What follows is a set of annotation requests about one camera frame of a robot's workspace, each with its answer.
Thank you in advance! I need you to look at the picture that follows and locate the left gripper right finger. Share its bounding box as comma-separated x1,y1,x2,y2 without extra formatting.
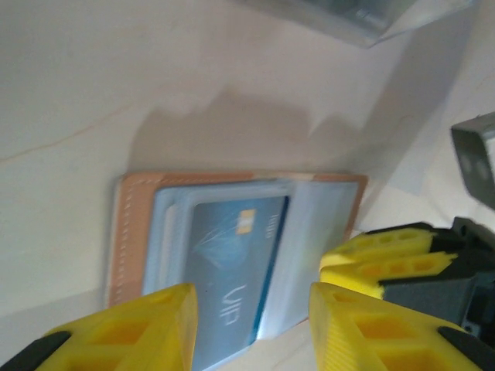
309,281,495,371

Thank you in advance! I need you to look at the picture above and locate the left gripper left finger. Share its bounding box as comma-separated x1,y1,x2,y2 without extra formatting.
0,283,199,371

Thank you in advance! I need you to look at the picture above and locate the pink leather card holder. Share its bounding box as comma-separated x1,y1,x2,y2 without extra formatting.
103,171,369,371

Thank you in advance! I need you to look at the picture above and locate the blue credit card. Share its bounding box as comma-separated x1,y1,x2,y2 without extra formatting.
188,194,292,371

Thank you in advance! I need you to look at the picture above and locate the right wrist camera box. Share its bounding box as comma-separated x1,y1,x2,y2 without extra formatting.
449,111,495,212

